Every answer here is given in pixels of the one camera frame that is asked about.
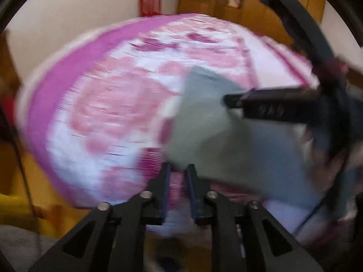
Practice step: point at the red wooden chair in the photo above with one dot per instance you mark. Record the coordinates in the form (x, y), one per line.
(150, 4)

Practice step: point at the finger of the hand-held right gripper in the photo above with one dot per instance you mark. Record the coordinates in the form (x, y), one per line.
(269, 96)
(300, 25)

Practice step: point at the wooden wardrobe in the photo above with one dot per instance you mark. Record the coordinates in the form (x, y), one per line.
(249, 19)

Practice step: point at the grey rug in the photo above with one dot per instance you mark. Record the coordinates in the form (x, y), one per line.
(22, 249)

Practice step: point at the brown wooden furniture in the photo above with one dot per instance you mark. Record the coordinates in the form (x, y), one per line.
(8, 90)

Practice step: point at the grey fleece pants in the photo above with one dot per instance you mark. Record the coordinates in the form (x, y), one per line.
(227, 153)

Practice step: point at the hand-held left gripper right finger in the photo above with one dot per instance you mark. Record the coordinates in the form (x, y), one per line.
(191, 192)

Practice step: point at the pink white packet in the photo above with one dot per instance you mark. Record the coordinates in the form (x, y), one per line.
(234, 2)

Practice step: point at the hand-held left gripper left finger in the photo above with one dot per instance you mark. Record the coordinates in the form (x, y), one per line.
(167, 192)

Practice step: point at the pink floral bedspread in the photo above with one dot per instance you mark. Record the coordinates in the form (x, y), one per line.
(113, 104)

